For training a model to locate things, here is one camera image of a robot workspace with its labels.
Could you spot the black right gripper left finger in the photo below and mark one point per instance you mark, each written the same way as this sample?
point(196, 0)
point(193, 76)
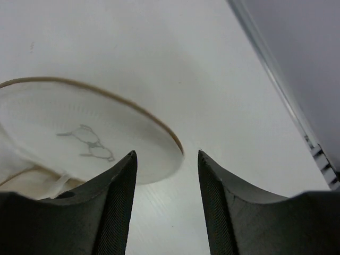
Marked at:
point(92, 218)

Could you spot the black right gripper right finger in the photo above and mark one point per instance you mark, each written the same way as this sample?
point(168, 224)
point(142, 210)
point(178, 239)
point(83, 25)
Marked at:
point(242, 218)

